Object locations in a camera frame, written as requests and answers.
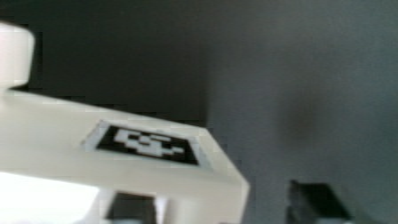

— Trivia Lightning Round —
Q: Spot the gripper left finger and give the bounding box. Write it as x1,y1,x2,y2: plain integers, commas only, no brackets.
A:
104,192,158,224

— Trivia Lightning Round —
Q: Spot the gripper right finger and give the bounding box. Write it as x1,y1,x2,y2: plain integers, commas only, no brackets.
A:
286,181,353,224

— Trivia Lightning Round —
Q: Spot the white drawer cabinet box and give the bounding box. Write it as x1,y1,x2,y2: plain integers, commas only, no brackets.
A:
0,0,398,224

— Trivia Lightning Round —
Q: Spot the white front drawer with knob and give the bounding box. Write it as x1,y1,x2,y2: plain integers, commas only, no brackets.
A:
0,21,248,224

